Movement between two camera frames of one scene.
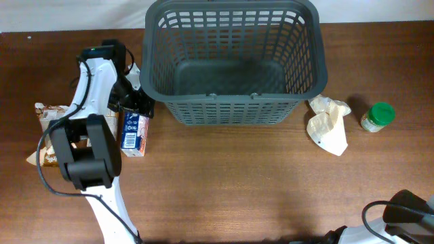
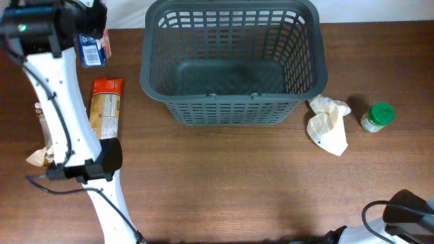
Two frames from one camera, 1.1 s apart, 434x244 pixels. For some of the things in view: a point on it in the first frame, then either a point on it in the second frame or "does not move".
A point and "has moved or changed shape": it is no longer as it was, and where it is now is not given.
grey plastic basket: [233, 63] does not move
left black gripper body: [125, 92] to [91, 22]
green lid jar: [379, 115] does not move
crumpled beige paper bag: [326, 128] does not move
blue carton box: [135, 131] has moved or changed shape
